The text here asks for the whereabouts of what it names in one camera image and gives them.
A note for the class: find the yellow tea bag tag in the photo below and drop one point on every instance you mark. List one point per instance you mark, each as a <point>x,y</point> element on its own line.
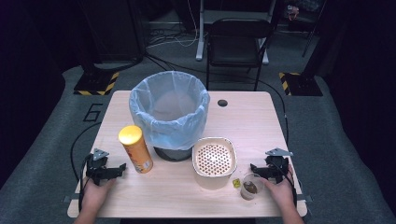
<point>236,183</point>

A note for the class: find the clear plastic cup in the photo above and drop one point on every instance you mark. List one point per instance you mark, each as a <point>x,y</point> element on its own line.
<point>253,179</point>

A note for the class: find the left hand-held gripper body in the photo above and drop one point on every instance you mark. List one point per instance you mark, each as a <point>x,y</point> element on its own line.
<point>97,169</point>

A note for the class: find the bin with blue bag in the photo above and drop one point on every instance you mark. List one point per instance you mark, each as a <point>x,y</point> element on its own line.
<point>169,124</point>

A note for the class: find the black trash bin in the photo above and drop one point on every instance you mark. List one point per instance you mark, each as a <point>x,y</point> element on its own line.
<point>172,154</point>

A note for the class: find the dark cabinet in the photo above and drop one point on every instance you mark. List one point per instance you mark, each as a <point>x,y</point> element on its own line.
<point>115,28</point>

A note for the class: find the black folding chair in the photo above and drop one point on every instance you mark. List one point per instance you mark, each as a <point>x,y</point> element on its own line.
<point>238,40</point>

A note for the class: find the person's left hand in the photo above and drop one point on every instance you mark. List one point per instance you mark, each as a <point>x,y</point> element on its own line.
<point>95,197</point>

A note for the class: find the grey tape strip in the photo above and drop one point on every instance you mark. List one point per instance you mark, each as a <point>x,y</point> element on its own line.
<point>69,199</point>
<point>306,198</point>

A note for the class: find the brown tea bag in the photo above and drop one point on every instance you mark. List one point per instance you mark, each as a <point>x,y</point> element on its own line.
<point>250,187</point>

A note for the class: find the person's right hand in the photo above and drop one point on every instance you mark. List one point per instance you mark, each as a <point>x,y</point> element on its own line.
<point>285,194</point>

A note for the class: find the yellow black striped stand base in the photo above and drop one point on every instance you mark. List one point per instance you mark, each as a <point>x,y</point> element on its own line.
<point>95,84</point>
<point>300,85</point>

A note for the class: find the white square strainer container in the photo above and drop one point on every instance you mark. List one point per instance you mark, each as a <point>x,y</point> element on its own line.
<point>214,160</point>

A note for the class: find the white desk frame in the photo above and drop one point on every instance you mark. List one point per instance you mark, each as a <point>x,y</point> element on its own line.
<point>200,40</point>

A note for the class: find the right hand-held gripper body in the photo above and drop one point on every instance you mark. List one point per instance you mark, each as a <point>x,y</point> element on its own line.
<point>278,168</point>

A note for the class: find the black stand pole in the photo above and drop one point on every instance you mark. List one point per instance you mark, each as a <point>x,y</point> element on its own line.
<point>316,40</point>

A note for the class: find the yellow chip can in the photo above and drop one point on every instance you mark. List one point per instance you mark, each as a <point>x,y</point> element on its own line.
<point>137,152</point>

